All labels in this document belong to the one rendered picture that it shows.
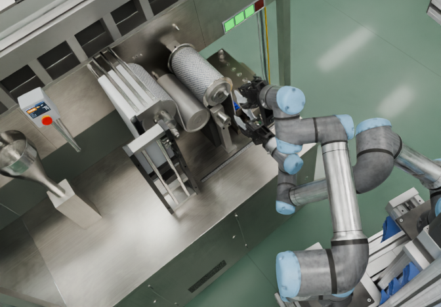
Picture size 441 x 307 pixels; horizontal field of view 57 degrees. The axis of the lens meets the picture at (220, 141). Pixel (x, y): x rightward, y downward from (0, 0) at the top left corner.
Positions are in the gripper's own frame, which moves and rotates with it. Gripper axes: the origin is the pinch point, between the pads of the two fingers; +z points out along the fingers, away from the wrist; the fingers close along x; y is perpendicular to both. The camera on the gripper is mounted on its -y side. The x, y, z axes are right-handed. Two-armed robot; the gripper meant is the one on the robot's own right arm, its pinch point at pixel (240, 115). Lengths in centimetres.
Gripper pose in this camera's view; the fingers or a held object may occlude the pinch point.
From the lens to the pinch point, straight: 175.9
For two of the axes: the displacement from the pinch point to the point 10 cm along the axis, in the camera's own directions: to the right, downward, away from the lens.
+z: -6.0, -6.4, 4.8
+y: -1.5, -5.0, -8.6
